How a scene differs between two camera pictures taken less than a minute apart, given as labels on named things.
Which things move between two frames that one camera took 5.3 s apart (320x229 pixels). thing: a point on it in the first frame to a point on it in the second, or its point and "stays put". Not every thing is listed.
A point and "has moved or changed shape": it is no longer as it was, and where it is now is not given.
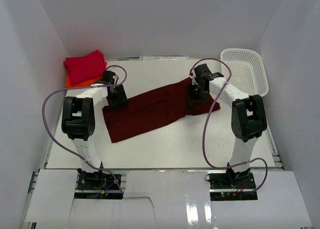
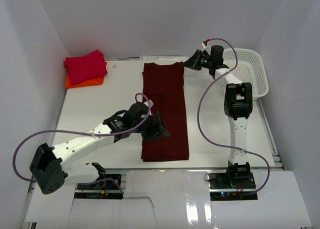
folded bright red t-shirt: [84, 69] stays put
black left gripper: [117, 99] to [155, 126]
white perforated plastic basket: [247, 73] stays put
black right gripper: [197, 96] to [198, 60]
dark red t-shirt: [142, 115] has moved or changed shape
